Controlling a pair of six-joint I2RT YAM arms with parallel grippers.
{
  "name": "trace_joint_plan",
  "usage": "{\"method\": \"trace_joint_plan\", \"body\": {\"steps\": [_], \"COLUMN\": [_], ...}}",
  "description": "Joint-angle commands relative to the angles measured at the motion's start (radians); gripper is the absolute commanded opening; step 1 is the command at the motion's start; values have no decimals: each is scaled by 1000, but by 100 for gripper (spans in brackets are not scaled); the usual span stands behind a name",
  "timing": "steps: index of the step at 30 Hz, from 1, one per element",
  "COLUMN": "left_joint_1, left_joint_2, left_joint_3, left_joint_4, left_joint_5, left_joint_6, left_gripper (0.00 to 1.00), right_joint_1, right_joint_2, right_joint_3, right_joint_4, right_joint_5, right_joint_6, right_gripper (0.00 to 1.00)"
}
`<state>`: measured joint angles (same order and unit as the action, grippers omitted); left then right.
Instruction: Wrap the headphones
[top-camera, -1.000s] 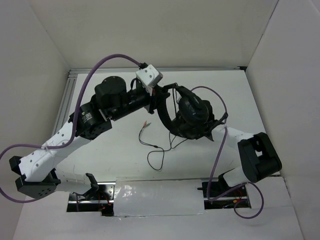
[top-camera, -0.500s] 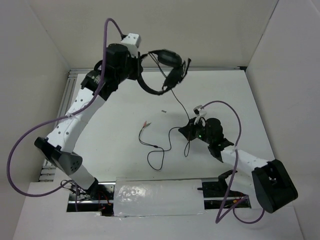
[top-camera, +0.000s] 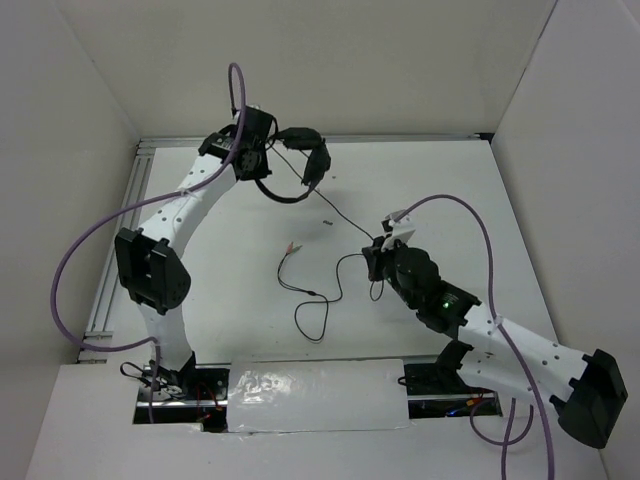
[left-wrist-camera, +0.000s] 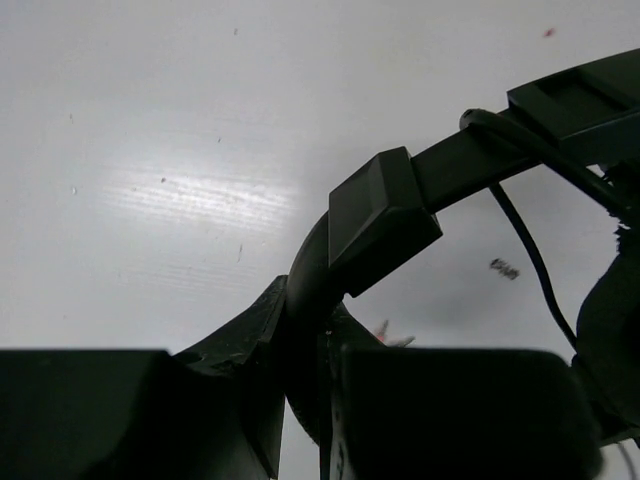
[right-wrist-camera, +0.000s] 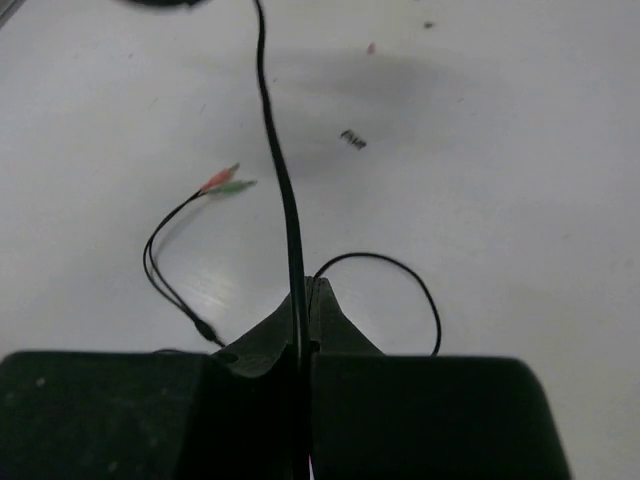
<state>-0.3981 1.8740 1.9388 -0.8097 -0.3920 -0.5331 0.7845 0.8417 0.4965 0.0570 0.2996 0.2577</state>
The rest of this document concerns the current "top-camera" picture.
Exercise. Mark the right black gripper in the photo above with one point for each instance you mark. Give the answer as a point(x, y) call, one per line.
point(374, 256)

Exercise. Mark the white taped cover sheet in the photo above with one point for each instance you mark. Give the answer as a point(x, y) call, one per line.
point(316, 396)

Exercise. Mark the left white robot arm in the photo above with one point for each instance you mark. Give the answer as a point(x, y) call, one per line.
point(149, 257)

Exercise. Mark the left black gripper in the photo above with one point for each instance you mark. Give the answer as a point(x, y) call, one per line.
point(260, 172)

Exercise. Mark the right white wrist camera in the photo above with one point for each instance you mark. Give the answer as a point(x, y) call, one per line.
point(398, 228)

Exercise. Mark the aluminium rail frame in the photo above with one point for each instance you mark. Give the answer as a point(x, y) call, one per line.
point(298, 137)

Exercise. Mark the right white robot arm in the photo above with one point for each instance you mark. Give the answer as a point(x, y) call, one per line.
point(584, 392)

